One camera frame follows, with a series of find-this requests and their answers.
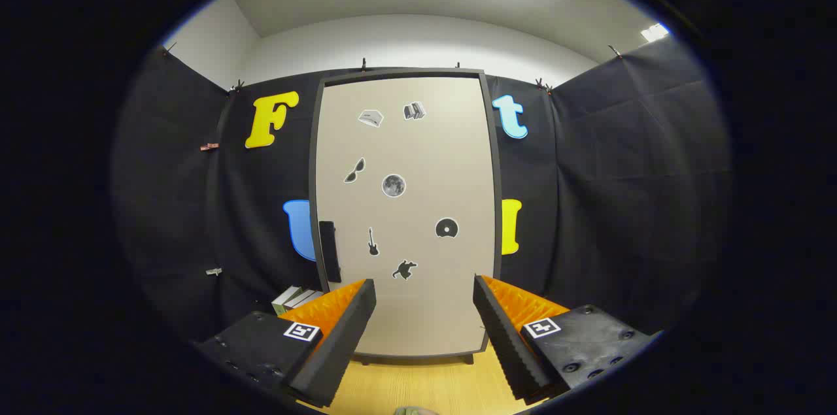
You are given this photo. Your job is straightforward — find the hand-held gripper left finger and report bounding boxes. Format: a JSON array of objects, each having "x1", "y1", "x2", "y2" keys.
[{"x1": 195, "y1": 278, "x2": 378, "y2": 409}]

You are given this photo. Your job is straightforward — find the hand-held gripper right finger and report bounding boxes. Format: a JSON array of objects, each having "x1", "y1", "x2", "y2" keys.
[{"x1": 472, "y1": 274, "x2": 662, "y2": 404}]

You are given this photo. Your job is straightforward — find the black door handle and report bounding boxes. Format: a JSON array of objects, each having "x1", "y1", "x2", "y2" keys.
[{"x1": 318, "y1": 220, "x2": 342, "y2": 283}]

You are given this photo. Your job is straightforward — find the green book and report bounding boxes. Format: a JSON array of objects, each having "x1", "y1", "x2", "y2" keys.
[{"x1": 271, "y1": 286, "x2": 305, "y2": 316}]

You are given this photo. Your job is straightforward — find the grey cabinet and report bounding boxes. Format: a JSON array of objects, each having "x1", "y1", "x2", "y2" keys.
[{"x1": 307, "y1": 67, "x2": 504, "y2": 365}]

